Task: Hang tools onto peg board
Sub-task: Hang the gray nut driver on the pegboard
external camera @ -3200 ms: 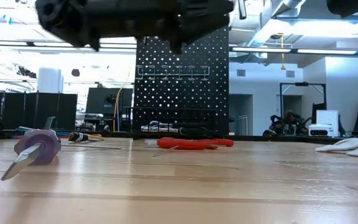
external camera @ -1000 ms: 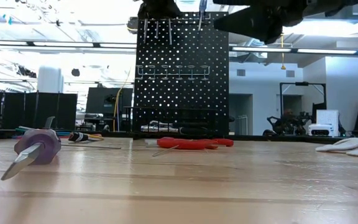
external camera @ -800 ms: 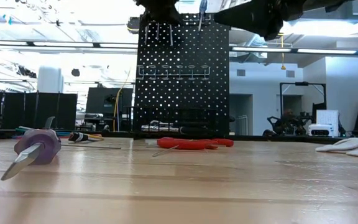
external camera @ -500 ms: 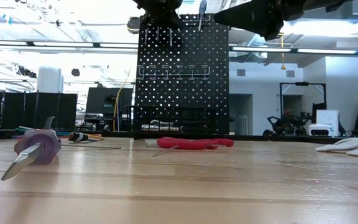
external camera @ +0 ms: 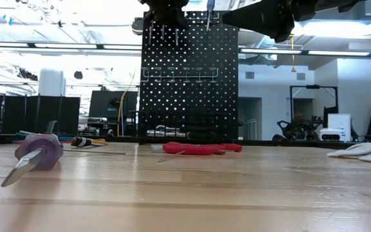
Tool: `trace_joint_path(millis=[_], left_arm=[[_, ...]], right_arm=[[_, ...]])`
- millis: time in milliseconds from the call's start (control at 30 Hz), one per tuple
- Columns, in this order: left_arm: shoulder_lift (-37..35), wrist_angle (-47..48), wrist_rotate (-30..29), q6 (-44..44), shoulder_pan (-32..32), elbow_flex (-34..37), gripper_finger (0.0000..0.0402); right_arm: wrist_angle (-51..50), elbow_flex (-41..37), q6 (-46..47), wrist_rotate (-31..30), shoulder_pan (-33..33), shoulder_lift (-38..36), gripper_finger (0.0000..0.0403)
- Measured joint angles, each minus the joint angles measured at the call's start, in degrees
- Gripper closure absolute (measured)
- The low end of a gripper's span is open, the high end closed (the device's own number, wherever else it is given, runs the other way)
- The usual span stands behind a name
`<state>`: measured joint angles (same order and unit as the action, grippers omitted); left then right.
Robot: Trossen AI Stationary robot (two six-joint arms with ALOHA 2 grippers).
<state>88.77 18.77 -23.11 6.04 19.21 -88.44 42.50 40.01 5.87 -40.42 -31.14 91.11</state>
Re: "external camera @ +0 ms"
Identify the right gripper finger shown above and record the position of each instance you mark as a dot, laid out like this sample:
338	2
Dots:
262	19

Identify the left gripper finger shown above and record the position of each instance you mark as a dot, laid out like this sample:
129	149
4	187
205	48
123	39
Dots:
167	17

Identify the red translucent flathead screwdriver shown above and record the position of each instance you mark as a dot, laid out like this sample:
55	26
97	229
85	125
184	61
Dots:
43	149

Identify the black ceiling dome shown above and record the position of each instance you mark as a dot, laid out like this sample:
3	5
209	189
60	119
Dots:
138	25

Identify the ceiling light strip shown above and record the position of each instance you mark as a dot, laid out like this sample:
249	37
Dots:
333	52
60	45

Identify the yellow hanging pendant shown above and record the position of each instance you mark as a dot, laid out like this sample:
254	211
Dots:
293	68

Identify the chrome multi-hook rack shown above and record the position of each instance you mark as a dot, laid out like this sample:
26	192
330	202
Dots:
179	76

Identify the black metal pegboard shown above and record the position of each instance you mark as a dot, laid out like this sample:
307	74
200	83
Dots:
188	96

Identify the black computer monitor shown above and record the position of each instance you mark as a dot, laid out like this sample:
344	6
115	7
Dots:
108	103

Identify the person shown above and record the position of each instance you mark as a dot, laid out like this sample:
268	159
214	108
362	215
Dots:
298	120

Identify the white perforated panel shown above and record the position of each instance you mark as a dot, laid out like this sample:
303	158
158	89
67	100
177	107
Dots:
338	120

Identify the white device box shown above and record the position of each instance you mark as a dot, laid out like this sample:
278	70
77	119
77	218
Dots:
332	134

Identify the white pillar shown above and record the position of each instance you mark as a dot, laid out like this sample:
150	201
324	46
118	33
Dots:
51	82

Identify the white work glove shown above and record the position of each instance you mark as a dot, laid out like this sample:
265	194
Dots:
366	151

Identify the gray chair back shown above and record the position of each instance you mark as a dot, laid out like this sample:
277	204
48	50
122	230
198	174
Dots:
51	125

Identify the black partition screens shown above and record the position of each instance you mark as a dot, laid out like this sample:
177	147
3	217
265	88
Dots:
27	112

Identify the black frame stand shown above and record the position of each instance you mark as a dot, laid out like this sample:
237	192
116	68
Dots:
312	86

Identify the black table frame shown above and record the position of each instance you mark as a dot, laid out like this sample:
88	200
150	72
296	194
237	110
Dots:
301	142

